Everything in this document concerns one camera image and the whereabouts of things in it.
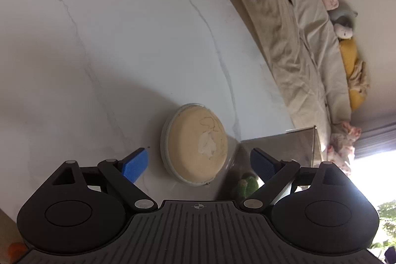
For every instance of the green plush toy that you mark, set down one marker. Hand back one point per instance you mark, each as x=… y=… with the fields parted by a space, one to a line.
x=247 y=185

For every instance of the white marble desktop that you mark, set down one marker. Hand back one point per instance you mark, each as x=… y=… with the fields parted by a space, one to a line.
x=108 y=50

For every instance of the green outdoor plants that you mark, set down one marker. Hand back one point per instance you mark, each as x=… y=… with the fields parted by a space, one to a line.
x=387 y=220

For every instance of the clear acrylic box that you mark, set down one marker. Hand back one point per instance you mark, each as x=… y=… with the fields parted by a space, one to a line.
x=284 y=152

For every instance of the grey curtain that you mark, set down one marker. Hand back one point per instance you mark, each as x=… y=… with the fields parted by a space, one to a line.
x=372 y=135

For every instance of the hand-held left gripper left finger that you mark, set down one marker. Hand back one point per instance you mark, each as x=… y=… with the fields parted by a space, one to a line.
x=134 y=164

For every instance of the grey plush toy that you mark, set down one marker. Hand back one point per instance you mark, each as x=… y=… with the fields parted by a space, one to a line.
x=343 y=15

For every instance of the floral cloth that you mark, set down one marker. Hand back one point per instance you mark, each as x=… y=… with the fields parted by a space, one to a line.
x=343 y=143

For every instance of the beige covered sofa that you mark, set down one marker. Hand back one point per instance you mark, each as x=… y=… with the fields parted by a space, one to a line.
x=287 y=35

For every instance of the orange ball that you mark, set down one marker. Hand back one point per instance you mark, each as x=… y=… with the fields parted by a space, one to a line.
x=16 y=249

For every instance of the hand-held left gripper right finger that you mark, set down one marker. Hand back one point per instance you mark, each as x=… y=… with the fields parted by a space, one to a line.
x=260 y=163

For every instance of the beige round plate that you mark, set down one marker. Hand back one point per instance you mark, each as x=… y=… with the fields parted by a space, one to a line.
x=194 y=145

